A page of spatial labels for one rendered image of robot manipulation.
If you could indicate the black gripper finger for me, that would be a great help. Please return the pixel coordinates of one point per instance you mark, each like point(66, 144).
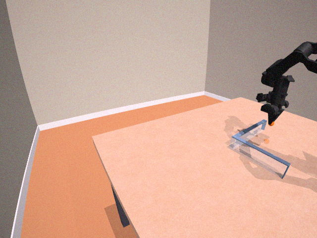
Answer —
point(280, 111)
point(271, 118)

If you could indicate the clear l-shaped low wall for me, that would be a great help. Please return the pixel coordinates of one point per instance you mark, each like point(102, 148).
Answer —
point(268, 163)

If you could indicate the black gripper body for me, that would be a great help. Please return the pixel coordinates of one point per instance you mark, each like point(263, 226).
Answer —
point(276, 102)

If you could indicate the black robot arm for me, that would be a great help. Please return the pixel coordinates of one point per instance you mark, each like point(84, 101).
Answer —
point(273, 76)

